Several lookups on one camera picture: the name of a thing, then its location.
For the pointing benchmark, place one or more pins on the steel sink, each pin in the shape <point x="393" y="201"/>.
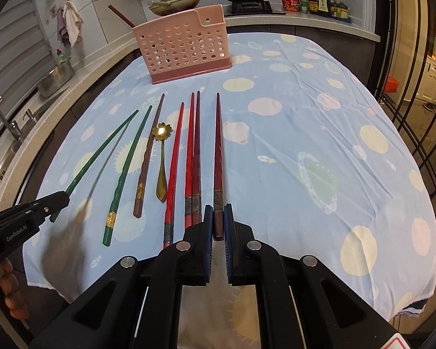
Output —
<point x="7" y="152"/>

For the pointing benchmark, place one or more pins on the seasoning jar set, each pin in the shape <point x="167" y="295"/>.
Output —
<point x="340" y="11"/>

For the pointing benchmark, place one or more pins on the green chopstick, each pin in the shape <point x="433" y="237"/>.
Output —
<point x="130" y="156"/>
<point x="101" y="149"/>

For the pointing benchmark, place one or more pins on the red instant noodle cup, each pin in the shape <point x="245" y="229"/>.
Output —
<point x="290" y="3"/>

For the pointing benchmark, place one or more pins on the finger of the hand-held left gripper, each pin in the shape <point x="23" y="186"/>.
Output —
<point x="51" y="203"/>

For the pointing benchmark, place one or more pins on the blue planet print cloth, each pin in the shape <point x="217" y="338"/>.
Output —
<point x="294" y="152"/>

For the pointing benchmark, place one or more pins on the white hanging towel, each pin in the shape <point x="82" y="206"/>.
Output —
<point x="72" y="21"/>

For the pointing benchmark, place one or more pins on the dark red chopstick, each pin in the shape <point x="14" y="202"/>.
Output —
<point x="196" y="160"/>
<point x="218" y="171"/>

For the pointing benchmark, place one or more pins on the purple hanging towel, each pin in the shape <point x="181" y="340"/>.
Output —
<point x="61" y="25"/>

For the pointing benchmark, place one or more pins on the steel faucet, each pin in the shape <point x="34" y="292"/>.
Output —
<point x="7" y="123"/>

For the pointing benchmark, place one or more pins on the brown chopstick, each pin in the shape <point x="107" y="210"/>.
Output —
<point x="149" y="152"/>
<point x="120" y="15"/>

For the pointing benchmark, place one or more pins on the pink perforated utensil holder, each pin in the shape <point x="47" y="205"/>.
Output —
<point x="181" y="47"/>

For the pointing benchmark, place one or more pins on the glass sliding door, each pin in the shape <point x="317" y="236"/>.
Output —
<point x="414" y="80"/>

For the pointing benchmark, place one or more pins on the gold flower spoon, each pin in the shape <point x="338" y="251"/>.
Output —
<point x="162" y="185"/>

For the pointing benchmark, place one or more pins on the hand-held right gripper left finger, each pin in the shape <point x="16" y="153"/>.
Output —
<point x="207" y="243"/>

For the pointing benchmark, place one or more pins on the dark soy sauce bottle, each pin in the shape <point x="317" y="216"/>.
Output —
<point x="323" y="3"/>

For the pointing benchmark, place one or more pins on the window blind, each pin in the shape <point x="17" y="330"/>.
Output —
<point x="11" y="43"/>

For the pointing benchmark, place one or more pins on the green dish soap bottle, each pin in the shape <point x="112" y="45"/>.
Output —
<point x="60" y="57"/>

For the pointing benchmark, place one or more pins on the beige wok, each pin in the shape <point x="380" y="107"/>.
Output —
<point x="178" y="7"/>

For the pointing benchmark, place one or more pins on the black gas stove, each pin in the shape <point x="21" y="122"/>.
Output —
<point x="250" y="7"/>

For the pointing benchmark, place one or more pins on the steel colander bowl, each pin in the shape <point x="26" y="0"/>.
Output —
<point x="54" y="80"/>

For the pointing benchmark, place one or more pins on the person's left hand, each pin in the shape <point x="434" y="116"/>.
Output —
<point x="11" y="283"/>

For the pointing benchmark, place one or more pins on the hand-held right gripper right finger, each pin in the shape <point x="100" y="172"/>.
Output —
<point x="228" y="243"/>

